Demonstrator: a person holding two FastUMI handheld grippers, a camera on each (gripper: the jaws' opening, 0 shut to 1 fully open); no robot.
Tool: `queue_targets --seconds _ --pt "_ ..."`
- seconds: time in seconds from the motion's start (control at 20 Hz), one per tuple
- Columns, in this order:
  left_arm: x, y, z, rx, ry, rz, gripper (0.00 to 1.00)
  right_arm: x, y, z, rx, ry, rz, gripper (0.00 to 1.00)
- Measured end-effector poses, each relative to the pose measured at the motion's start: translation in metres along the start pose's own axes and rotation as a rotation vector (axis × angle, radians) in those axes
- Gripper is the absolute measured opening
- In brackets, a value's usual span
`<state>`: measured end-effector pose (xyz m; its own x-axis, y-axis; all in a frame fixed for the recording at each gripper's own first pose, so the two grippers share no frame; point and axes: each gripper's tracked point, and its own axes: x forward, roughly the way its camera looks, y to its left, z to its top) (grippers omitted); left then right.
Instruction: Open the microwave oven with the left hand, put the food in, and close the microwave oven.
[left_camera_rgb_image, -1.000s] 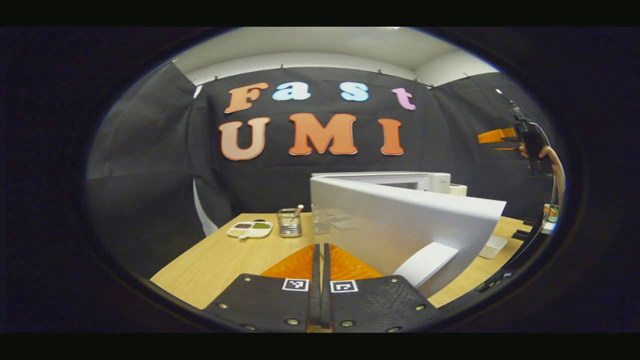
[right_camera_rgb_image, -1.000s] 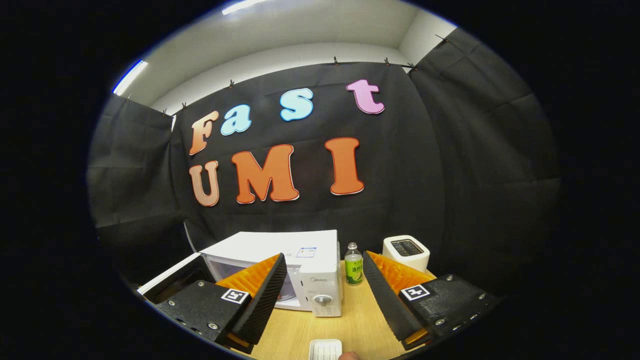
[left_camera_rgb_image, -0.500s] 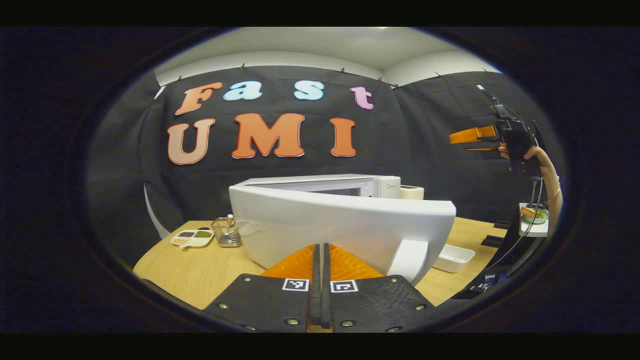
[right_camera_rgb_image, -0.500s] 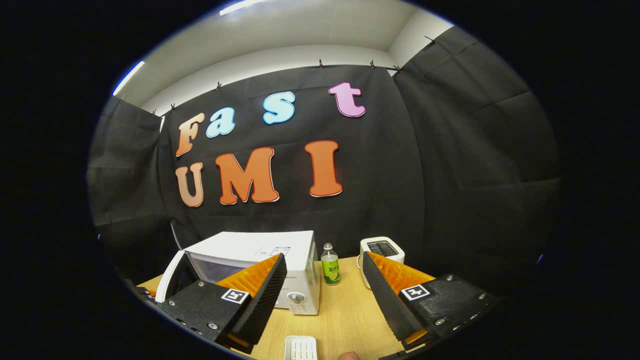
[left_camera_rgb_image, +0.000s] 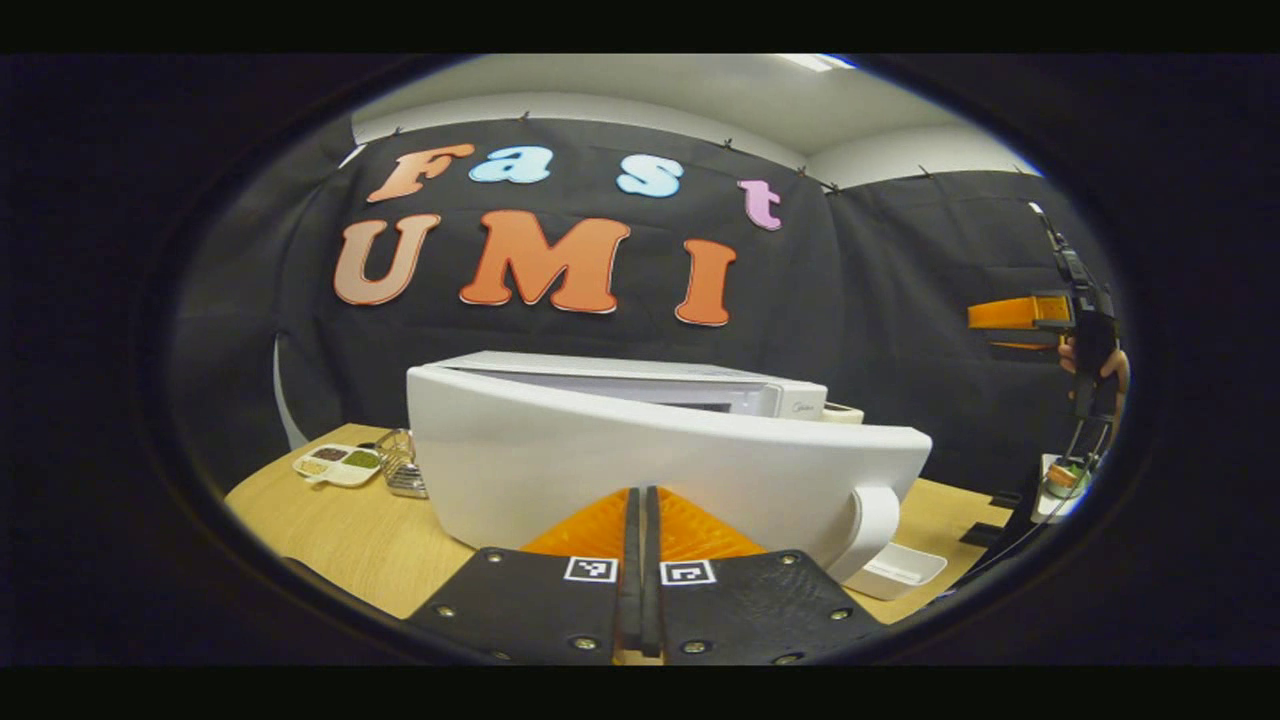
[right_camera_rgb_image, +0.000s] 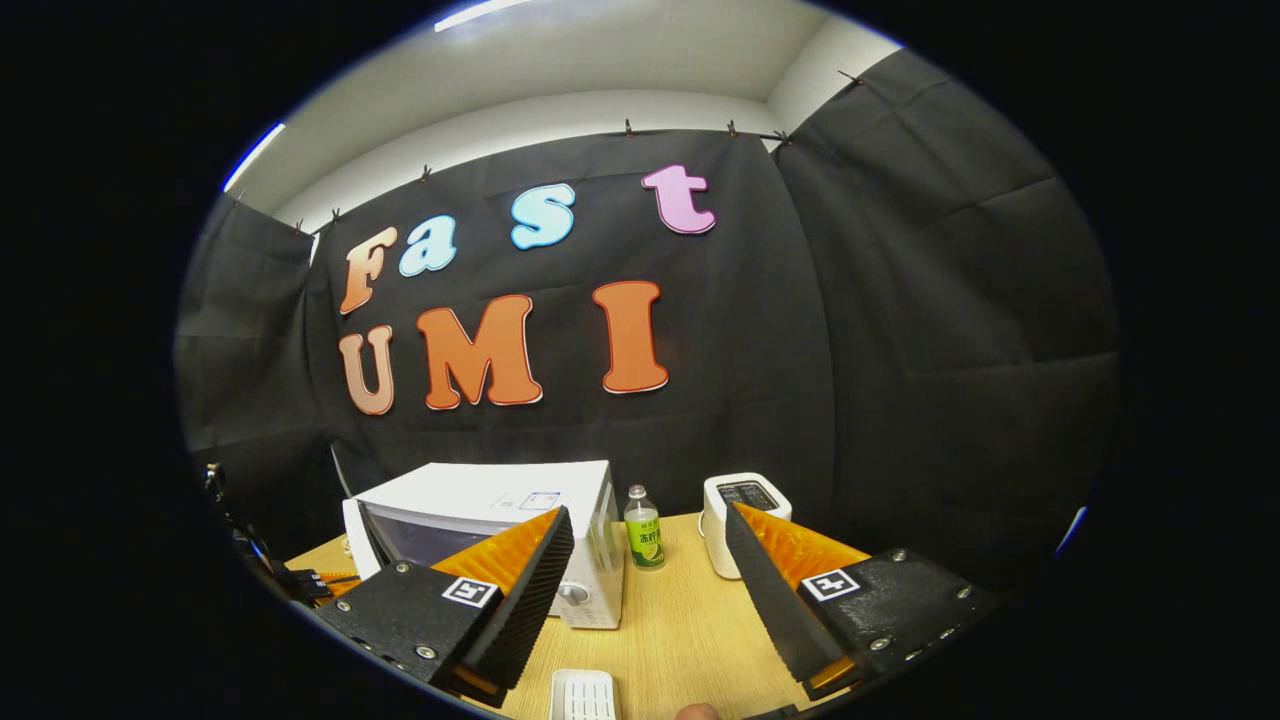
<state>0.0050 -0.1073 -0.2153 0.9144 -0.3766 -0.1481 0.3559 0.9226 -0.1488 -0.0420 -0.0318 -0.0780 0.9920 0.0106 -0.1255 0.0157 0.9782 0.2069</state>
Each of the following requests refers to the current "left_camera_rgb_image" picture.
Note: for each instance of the ceiling panel light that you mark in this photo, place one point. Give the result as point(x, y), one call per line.
point(815, 62)

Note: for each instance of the black backdrop cloth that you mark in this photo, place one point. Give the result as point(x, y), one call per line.
point(880, 270)

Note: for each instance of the small white rectangular dish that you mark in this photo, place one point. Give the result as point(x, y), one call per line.
point(895, 572)

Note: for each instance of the white microwave oven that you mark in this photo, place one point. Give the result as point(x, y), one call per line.
point(600, 470)

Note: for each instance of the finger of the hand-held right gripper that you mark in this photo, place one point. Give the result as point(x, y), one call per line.
point(1010, 314)

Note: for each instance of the white divided snack plate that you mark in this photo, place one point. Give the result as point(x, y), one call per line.
point(337, 466)

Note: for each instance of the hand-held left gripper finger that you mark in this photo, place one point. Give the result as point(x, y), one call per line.
point(632, 590)
point(651, 590)

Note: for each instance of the small white container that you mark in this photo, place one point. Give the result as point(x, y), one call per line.
point(1062, 490)

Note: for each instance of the clear glass jar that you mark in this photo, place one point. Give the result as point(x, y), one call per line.
point(403, 468)

